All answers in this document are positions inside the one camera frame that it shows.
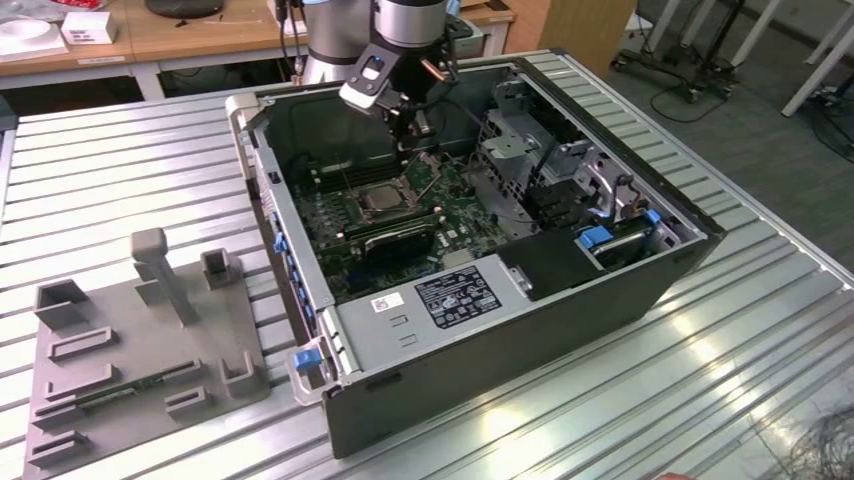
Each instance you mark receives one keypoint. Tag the silver topped CPU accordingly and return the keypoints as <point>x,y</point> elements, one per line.
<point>380,198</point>

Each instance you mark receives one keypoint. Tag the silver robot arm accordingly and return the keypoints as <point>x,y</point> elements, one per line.
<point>407,25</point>

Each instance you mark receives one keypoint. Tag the CPU socket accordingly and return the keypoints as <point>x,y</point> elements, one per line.
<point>387,216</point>

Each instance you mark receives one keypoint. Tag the blue slot retainer bar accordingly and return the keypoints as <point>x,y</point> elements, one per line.
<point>276,245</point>

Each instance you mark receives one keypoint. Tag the silver perforated drive cage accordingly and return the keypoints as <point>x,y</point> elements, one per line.
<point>507,145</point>

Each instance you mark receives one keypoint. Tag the wooden cabinet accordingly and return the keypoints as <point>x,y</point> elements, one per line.
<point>580,30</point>

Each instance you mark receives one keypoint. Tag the green motherboard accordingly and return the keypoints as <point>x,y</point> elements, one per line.
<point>470,227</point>

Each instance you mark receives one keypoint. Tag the black graphics card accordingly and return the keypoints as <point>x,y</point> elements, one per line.
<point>400,247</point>

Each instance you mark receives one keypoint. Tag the wooden desk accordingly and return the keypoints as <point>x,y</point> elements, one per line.
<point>200,35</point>

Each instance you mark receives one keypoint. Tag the silver disk bay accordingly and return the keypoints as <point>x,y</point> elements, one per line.
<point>603,180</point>

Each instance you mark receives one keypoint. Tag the small silver chipset heatsink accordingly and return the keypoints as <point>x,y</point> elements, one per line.
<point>460,257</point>

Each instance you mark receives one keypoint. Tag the black round base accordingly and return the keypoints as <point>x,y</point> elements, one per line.
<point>183,6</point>

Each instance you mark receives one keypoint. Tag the blue drive carrier latch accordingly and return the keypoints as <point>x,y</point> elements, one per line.
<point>594,236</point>

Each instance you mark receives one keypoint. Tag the small blue clip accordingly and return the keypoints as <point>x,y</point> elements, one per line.
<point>653,217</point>

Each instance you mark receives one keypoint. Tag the black wheeled stand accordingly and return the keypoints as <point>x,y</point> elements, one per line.
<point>714,67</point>

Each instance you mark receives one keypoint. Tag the white cardboard box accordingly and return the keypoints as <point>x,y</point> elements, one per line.
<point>87,27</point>

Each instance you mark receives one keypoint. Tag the grey power supply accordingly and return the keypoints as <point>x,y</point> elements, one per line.
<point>387,340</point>

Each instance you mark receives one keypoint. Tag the red bag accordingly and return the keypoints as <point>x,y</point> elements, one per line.
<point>80,3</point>

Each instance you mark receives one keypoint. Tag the blue case latch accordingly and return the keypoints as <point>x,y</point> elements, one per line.
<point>306,361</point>

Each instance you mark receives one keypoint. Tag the white plastic tray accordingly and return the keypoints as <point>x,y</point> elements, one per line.
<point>27,35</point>

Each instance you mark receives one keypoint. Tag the black grey PC case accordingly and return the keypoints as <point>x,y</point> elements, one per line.
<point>500,390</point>

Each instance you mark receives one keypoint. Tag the green RAM stick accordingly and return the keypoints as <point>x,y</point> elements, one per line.
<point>123,392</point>

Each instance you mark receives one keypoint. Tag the grey parts rack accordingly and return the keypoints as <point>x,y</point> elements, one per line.
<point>133,415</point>

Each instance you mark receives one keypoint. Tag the person dark hair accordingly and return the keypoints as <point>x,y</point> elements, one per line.
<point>827,450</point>

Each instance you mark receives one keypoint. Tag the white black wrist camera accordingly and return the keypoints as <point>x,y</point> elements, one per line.
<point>367,80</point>

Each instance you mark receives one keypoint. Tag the white desk frame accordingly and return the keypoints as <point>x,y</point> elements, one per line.
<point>802,100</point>

